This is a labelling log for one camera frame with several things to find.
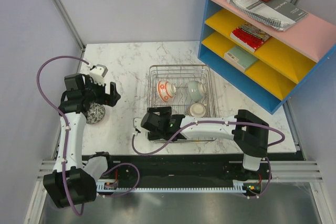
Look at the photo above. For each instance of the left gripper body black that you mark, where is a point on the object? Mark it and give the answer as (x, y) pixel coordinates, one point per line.
(95, 92)

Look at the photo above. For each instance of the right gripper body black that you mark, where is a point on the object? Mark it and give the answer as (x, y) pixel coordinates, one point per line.
(165, 112)

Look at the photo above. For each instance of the grey patterned bowl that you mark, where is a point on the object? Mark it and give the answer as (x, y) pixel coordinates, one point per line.
(95, 113)

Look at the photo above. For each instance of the orange patterned glass bowl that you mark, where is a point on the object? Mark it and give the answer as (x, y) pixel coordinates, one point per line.
(165, 90)

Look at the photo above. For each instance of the brown patterned bowl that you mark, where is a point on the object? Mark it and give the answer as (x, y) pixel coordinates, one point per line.
(197, 110)

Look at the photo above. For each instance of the green glass bowl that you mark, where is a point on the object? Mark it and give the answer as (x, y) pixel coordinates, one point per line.
(197, 90)

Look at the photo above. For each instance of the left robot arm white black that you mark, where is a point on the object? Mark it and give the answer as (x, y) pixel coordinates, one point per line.
(71, 182)

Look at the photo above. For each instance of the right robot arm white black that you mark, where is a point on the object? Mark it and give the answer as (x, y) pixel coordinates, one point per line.
(247, 130)

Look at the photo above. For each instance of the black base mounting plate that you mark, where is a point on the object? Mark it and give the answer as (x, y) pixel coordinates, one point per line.
(201, 170)

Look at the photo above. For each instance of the light green book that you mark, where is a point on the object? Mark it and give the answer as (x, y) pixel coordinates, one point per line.
(240, 58)

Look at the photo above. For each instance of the red patterned book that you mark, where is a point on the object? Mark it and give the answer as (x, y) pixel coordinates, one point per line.
(249, 36)

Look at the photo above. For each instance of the colourful wooden shelf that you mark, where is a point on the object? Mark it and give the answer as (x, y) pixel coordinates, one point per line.
(266, 50)

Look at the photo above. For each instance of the grey setup guide booklet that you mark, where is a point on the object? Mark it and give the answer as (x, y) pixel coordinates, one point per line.
(281, 10)

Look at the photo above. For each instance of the spiral bound notebook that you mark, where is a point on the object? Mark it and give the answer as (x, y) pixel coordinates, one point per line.
(241, 5)

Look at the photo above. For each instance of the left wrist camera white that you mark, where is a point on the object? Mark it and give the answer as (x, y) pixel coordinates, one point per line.
(98, 73)

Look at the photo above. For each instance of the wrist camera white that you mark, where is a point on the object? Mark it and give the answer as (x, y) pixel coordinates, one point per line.
(137, 126)
(98, 73)

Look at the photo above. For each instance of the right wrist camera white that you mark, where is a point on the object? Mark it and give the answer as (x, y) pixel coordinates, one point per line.
(137, 126)

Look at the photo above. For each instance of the metal wire dish rack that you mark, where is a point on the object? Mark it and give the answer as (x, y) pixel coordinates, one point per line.
(180, 76)

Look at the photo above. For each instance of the light blue cable duct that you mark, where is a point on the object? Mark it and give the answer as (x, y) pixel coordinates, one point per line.
(109, 187)

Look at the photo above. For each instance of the aluminium frame rail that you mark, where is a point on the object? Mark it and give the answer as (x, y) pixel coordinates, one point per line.
(282, 171)

